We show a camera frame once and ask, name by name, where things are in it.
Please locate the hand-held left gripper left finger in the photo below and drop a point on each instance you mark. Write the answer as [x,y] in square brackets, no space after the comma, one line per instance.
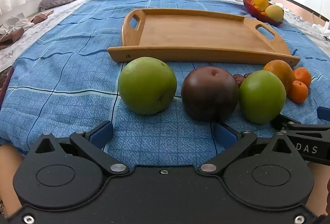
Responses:
[103,134]

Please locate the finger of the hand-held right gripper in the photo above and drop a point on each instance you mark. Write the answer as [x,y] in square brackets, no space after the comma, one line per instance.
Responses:
[283,123]
[324,113]

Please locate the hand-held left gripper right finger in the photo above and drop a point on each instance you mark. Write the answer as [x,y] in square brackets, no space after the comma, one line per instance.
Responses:
[223,135]

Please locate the small mandarin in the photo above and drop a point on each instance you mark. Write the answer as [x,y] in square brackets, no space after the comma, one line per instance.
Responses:
[303,76]
[297,92]

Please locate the shiny green apple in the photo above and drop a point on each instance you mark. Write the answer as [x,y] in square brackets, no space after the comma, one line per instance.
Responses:
[261,97]

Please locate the dark purple round fruit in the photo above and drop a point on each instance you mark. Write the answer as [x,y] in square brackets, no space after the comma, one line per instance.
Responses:
[208,95]

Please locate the large orange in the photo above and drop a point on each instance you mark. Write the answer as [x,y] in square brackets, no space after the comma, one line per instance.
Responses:
[281,70]

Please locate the dried red date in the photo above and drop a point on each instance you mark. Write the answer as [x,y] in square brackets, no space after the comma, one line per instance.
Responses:
[247,75]
[238,78]

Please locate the large dull green apple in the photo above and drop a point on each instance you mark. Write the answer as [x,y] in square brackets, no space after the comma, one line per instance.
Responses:
[147,84]

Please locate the blue plaid cloth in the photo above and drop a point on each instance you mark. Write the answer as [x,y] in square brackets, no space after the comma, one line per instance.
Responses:
[77,72]

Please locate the tiny orange kumquat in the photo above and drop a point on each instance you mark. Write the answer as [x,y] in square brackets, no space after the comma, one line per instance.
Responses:
[264,14]

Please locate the yellow pear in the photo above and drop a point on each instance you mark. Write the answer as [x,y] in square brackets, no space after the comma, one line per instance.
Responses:
[274,12]

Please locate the yellow starfruit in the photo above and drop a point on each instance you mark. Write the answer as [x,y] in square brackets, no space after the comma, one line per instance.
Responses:
[260,2]

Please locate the red glass bowl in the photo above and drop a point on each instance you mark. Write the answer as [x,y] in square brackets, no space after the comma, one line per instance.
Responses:
[248,3]

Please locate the beige garment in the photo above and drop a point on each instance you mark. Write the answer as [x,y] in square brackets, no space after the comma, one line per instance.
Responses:
[40,17]

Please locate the brown pink garment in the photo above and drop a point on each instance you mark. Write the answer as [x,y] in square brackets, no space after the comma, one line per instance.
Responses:
[13,35]

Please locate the white crumpled garment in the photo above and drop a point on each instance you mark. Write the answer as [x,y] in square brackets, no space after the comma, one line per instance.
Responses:
[18,23]

